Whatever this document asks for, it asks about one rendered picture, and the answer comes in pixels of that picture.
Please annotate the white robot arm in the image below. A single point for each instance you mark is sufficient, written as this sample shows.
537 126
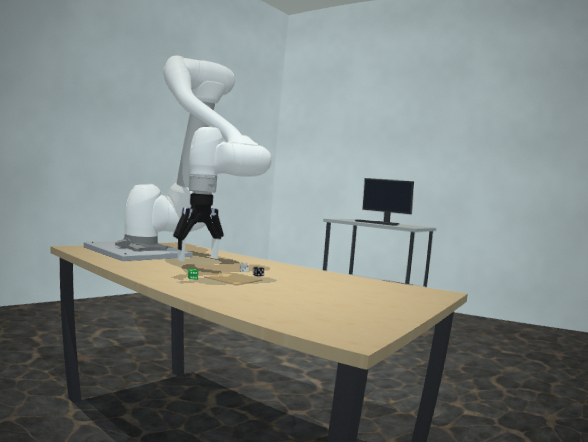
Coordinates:
147 211

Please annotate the tan square mat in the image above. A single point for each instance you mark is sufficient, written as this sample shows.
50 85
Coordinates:
232 278

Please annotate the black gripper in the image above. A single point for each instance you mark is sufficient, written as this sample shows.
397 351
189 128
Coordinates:
201 210

